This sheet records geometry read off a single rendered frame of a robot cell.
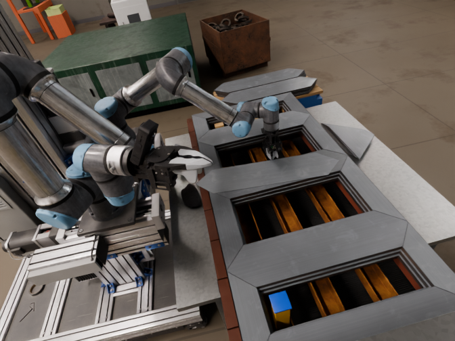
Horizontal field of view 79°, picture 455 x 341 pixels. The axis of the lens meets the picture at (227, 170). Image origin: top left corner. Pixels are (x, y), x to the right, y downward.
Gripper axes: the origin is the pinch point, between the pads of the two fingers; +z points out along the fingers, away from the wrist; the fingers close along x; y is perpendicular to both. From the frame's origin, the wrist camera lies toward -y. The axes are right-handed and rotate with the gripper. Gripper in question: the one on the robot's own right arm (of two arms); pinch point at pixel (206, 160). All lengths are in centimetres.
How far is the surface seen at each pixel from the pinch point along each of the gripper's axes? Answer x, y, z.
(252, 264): -16, 57, 4
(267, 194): -55, 55, 3
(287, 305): -3, 57, 19
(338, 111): -148, 51, 38
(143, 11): -498, -1, -316
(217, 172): -64, 51, -25
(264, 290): -9, 61, 10
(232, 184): -56, 52, -15
